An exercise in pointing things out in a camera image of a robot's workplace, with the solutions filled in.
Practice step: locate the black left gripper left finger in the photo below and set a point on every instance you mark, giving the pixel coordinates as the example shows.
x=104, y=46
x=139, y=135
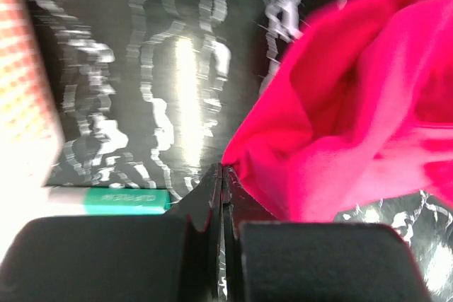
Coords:
x=201, y=210

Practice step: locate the black marbled table mat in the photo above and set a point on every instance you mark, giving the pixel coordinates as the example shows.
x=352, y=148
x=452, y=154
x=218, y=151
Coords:
x=150, y=93

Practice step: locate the green paper folder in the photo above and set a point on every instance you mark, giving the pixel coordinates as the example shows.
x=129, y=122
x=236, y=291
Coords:
x=108, y=201

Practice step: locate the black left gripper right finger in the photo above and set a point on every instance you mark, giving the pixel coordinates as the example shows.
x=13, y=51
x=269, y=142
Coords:
x=238, y=206

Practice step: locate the crimson red t shirt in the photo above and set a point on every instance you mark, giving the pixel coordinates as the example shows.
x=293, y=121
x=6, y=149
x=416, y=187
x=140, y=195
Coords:
x=359, y=110

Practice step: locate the white plastic basket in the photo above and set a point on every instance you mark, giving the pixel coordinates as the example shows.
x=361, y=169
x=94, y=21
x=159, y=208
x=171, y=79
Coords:
x=31, y=135

